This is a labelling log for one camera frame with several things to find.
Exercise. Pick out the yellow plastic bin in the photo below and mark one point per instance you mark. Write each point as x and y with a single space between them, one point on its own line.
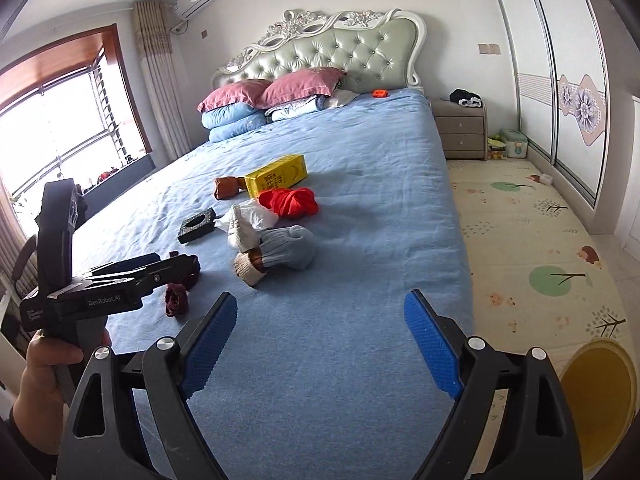
597 400

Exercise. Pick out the bed with blue sheet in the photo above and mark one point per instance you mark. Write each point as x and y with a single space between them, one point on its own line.
320 160

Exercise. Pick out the printed play mat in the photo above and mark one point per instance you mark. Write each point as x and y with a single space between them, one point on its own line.
520 240

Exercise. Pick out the green storage box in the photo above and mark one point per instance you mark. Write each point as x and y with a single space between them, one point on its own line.
514 144

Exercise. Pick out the white sock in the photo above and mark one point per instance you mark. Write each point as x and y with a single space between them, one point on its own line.
241 232

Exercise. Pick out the white sliding wardrobe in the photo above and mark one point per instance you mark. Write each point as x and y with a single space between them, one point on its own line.
565 85

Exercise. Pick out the beige striped curtain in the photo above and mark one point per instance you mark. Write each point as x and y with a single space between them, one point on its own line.
15 230
157 80

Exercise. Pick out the grey knit sock beige cuff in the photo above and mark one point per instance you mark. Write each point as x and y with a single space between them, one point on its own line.
285 250

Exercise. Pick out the wall switch plate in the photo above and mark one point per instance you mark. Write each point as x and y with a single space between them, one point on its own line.
489 49

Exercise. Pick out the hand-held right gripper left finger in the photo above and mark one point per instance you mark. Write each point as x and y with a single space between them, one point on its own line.
210 347

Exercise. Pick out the window with wooden frame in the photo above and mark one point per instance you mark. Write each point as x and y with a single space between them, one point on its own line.
55 115

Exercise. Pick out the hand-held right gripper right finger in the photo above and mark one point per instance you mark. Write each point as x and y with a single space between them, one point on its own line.
432 347

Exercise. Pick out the person's left hand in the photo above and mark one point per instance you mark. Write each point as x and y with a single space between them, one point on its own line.
45 375

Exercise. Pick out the dark clothes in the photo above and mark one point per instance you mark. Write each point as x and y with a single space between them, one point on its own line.
465 96

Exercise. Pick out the grey nightstand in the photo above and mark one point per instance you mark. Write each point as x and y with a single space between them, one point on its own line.
460 130

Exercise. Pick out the red cloth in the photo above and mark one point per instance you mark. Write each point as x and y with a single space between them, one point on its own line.
290 202

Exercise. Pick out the pink pillow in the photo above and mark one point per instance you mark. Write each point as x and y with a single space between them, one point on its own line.
300 85
232 95

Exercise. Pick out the folded blue quilt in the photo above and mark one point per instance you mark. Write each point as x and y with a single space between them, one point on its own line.
232 122

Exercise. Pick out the white cloth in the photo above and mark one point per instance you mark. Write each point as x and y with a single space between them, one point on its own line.
340 99

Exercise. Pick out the small white cup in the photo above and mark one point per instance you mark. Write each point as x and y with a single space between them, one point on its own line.
546 180

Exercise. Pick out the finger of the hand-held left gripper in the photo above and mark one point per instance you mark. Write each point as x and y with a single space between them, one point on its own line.
167 274
131 263

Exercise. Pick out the trash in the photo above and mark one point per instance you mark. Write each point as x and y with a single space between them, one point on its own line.
277 175

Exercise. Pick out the brown sock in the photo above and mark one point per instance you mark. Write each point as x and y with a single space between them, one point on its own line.
230 187

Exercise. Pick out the green tufted headboard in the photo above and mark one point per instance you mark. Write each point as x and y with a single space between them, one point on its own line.
325 50

